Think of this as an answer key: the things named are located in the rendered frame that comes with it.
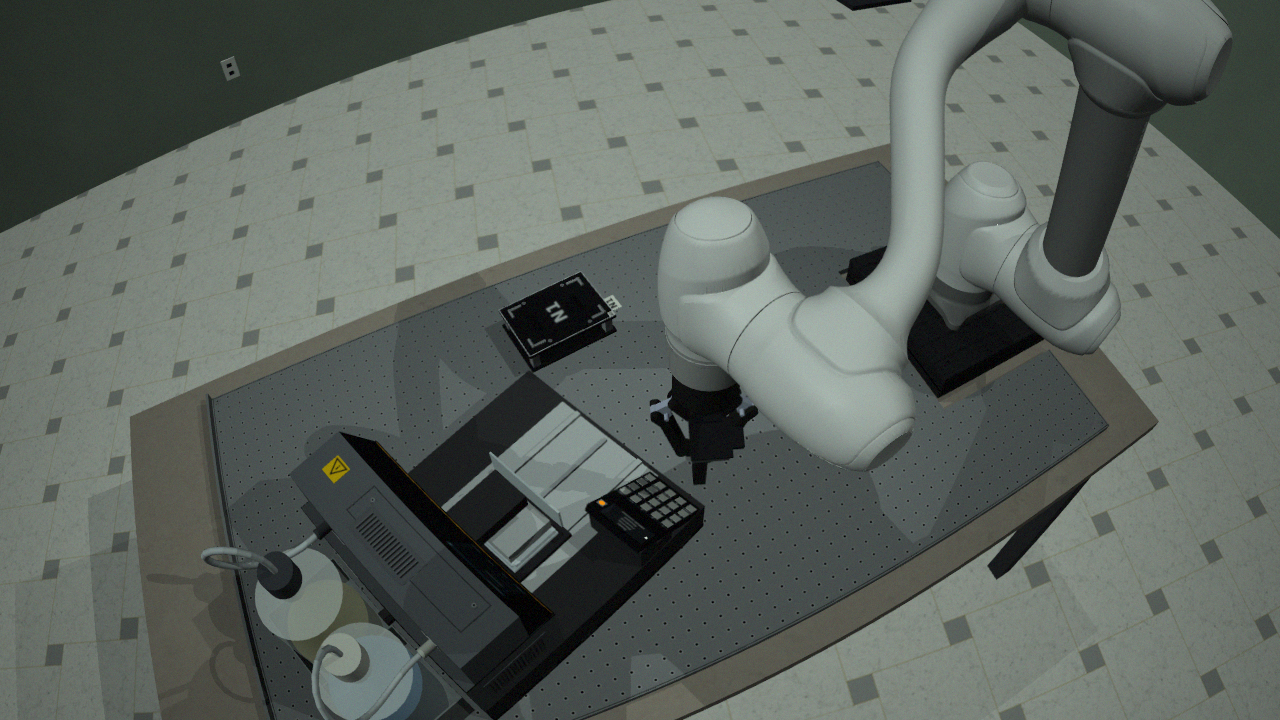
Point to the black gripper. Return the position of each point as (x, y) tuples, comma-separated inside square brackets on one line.
[(706, 403)]

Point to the black rectangular frame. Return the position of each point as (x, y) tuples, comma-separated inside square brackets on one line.
[(557, 321)]

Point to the translucent plastic bottle with grey cap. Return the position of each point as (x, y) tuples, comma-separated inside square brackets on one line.
[(349, 687)]

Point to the grey flexible hose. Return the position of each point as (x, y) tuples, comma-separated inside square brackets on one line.
[(250, 555)]

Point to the grey curved hose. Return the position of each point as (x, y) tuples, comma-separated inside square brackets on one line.
[(316, 691)]

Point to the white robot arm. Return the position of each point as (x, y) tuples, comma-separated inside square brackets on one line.
[(827, 370)]

